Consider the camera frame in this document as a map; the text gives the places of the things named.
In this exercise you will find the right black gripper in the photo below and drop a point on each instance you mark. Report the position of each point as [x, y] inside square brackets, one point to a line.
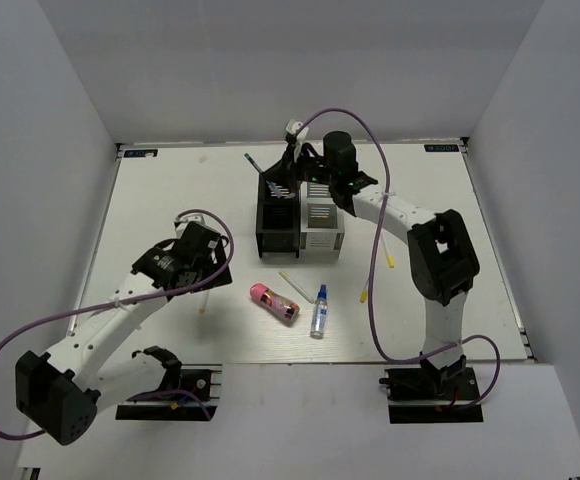
[290, 167]

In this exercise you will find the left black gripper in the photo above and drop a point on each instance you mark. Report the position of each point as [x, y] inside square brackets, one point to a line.
[223, 279]

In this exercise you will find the red ink pen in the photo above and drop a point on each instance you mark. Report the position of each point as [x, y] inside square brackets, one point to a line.
[280, 192]

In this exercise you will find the white marker yellow cap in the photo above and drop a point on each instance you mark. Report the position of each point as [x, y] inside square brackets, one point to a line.
[204, 302]

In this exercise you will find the green gel pen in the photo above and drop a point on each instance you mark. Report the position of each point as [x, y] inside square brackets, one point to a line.
[251, 160]

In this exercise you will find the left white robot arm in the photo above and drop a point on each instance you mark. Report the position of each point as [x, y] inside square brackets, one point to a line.
[63, 389]

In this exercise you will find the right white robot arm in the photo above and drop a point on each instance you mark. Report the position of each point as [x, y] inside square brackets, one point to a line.
[442, 259]

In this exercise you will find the black slotted pen holder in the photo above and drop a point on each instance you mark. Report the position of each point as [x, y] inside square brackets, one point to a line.
[278, 221]

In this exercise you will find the pale yellow cap marker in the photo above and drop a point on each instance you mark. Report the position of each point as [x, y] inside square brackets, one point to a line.
[297, 287]

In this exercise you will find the white slotted pen holder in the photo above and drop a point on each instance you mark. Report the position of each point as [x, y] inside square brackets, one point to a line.
[322, 229]

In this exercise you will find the pink cap candy tube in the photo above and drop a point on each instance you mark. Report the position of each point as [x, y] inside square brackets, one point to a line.
[282, 308]

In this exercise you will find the blue spray bottle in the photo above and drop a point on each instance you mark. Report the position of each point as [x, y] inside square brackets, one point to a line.
[319, 314]

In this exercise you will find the left corner label sticker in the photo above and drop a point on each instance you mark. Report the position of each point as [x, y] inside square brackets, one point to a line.
[140, 153]

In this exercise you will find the corner label sticker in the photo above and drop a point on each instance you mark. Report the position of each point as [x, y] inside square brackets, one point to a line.
[441, 148]
[140, 153]

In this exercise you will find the right corner label sticker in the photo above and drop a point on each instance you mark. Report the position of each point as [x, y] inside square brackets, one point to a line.
[441, 148]

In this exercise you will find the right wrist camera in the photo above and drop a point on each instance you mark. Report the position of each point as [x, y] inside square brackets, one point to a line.
[295, 130]

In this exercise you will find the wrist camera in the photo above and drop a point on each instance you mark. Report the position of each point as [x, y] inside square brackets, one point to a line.
[181, 221]
[295, 130]

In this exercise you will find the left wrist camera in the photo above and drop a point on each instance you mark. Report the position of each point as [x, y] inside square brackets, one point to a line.
[181, 221]

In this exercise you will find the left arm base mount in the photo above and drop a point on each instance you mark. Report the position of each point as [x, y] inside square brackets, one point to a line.
[193, 397]

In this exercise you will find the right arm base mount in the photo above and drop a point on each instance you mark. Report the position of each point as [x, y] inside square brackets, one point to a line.
[411, 399]

